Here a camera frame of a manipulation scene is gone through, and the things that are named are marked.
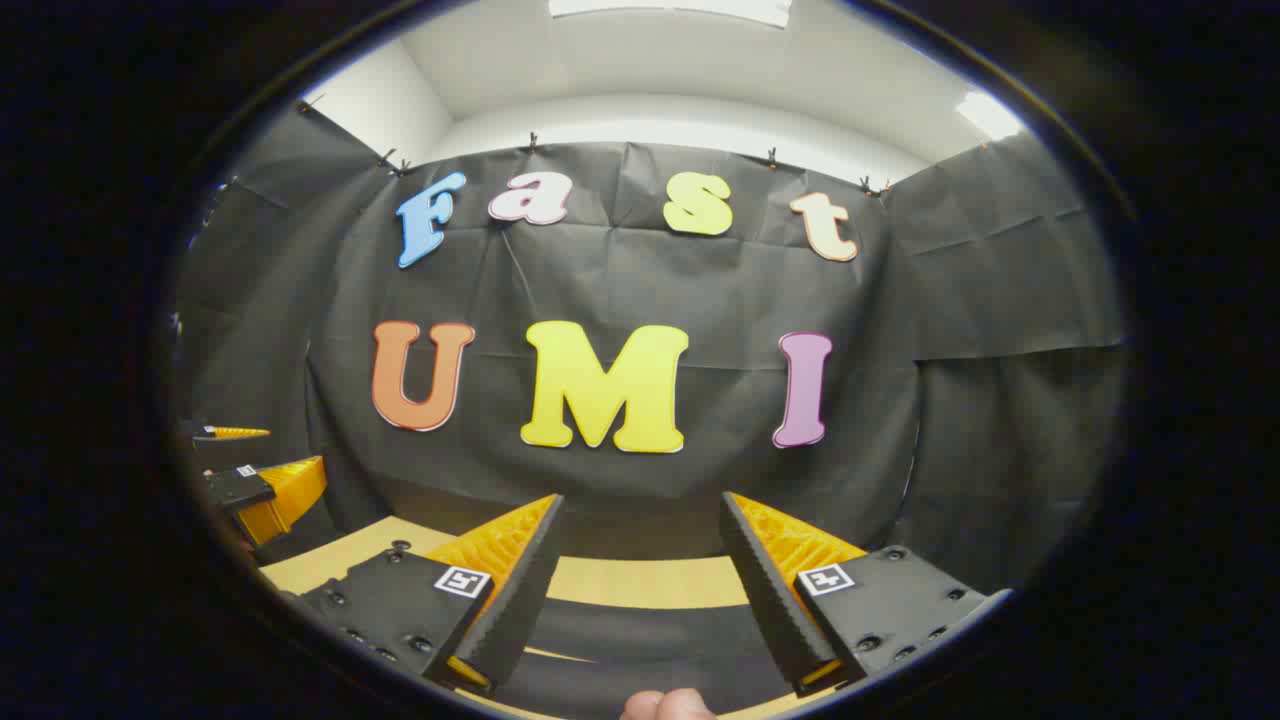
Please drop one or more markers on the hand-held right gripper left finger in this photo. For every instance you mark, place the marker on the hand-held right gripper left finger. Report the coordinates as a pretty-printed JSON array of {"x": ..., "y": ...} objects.
[{"x": 520, "y": 610}]

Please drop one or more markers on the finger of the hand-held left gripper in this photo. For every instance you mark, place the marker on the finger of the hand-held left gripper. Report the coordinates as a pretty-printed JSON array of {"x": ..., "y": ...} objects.
[
  {"x": 225, "y": 433},
  {"x": 285, "y": 490}
]

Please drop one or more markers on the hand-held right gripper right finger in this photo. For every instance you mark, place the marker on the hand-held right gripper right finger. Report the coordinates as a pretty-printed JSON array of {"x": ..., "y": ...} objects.
[{"x": 770, "y": 600}]

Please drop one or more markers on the dark grey jeans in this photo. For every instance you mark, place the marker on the dark grey jeans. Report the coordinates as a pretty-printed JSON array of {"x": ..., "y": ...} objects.
[{"x": 650, "y": 640}]

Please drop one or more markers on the black backdrop cloth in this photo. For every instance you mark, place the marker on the black backdrop cloth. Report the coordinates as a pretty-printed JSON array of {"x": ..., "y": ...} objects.
[{"x": 620, "y": 280}]

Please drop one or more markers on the ceiling light panel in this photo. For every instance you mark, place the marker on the ceiling light panel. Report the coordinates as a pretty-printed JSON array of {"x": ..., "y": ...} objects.
[
  {"x": 670, "y": 8},
  {"x": 988, "y": 115}
]

